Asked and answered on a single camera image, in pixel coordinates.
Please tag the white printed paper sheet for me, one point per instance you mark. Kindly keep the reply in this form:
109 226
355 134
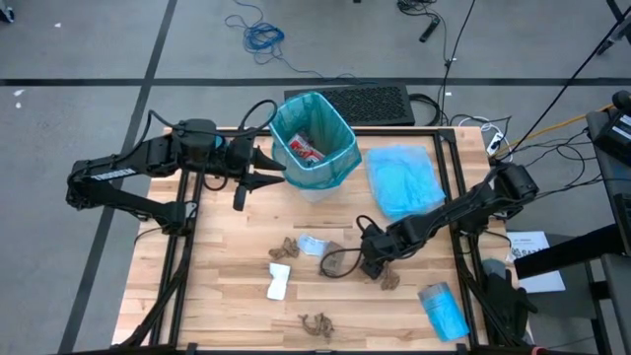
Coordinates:
530 241

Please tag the black electronic equipment box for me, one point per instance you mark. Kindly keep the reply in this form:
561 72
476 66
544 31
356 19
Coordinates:
609 138

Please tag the teal plastic trash bag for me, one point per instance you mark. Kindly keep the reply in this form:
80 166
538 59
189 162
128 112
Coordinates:
340 148

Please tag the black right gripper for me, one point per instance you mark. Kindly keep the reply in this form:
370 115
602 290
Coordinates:
379 246

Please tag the small white wrapper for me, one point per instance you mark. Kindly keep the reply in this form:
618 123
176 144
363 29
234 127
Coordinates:
313 245

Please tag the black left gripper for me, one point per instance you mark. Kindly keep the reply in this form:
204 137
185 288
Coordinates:
239 158

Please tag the dark stand foot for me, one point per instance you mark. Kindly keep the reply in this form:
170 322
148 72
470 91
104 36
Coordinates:
5 14

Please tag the black perforated metal panel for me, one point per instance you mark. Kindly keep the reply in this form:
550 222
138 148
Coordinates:
365 103

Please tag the small crumpled teal bag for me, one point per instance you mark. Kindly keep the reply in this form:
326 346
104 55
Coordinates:
219 142

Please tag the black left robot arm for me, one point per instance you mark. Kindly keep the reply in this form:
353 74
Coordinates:
113 172

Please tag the brown paper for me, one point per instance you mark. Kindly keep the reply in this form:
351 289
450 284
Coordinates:
284 249
317 325
392 282

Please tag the roll of blue bags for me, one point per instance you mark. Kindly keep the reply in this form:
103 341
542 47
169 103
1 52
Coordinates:
443 313

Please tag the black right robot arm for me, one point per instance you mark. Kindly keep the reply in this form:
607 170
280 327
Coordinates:
458 207

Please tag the black glove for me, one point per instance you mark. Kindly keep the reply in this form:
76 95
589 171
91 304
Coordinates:
510 305

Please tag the light blue folded bag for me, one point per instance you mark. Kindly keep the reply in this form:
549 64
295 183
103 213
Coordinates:
401 180

